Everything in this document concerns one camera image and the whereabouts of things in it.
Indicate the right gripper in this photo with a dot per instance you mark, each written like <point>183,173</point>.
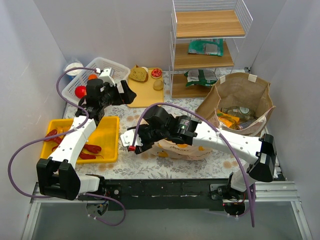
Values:
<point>144,139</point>

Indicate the yellow bread tray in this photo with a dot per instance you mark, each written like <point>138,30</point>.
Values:
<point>145,94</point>

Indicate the floral table mat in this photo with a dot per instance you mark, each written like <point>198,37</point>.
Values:
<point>148,166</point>

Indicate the small orange pumpkin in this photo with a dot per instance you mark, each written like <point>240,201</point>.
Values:
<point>92,77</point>

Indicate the silver drink can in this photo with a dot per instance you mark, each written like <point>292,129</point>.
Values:
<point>244,125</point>

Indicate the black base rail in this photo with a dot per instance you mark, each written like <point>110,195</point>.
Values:
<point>158,194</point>

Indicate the brown burlap tote bag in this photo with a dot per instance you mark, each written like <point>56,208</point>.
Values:
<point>239,90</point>

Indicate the white tape roll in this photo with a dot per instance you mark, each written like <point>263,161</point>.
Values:
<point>72,70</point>

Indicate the yellow vegetable tray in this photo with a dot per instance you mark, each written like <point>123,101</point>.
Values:
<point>105,136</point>

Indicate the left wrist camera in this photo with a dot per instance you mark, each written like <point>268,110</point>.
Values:
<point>106,75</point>

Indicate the green white snack packet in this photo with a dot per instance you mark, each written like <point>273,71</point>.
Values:
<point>199,77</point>

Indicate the small bread roll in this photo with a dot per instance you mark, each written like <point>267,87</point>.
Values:
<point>158,85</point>

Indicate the orange mango gummy packet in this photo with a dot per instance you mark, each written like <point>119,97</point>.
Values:
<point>228,120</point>

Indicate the teal snack packet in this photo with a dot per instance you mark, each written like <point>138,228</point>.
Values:
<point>212,47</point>

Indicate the red toy lobster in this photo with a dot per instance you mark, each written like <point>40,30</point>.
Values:
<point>93,150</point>

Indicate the clear glass bottle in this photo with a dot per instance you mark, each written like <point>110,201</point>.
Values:
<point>239,111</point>

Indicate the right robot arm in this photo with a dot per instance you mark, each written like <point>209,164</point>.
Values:
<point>259,153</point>

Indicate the white plastic basket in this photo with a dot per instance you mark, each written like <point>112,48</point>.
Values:
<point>120,72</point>

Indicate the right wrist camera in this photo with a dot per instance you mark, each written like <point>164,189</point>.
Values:
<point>127,140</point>

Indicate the peach plastic grocery bag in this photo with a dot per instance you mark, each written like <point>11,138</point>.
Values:
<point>168,149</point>

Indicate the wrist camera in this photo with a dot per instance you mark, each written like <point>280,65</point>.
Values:
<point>127,140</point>
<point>106,75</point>

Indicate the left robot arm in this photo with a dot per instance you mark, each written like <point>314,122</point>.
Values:
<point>56,174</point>

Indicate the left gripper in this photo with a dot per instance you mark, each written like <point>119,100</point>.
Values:
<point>122,91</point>

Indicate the round bread loaf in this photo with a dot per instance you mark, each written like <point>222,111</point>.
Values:
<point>139,74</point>

